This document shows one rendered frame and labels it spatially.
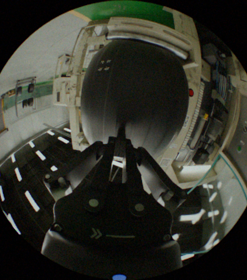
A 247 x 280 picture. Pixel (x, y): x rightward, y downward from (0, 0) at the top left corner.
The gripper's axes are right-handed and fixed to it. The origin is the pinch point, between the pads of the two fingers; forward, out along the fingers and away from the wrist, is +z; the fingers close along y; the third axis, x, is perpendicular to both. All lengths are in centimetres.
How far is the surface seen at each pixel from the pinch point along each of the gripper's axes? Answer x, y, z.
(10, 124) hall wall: -138, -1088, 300
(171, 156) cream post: -16.7, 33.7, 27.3
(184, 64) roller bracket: 33.3, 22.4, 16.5
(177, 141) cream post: -5.8, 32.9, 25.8
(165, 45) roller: 36.0, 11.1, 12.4
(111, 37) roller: 35.3, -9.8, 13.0
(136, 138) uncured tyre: -0.6, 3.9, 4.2
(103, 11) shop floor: 132, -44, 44
